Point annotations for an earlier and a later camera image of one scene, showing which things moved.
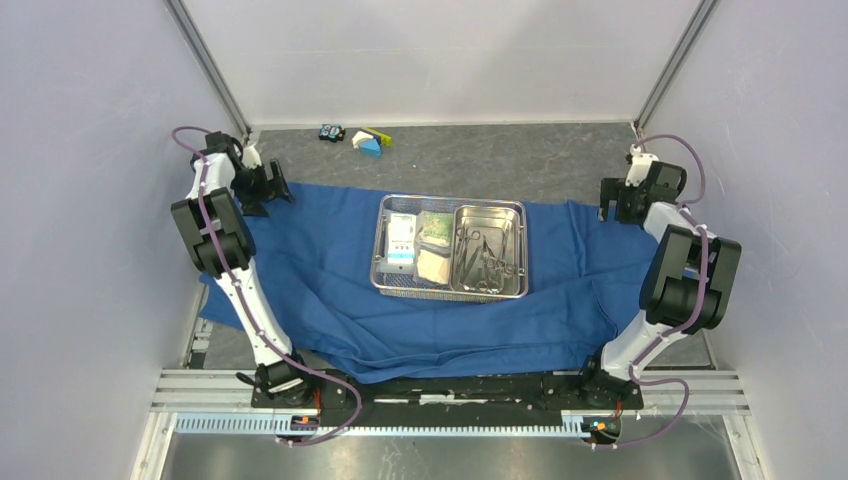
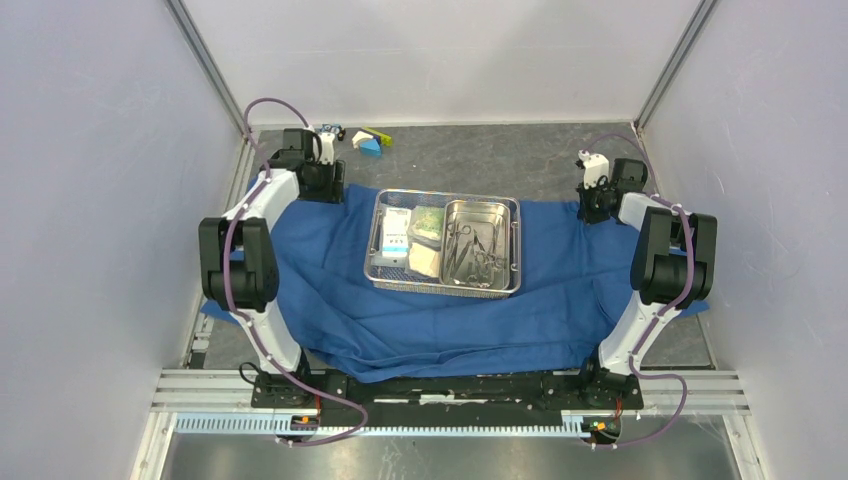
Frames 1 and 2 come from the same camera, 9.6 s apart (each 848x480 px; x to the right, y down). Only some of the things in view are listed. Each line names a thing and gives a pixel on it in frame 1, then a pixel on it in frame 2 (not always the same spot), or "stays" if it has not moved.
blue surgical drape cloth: (583, 285) stays
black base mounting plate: (447, 402) stays
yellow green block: (386, 139) stays
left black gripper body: (250, 182) → (324, 188)
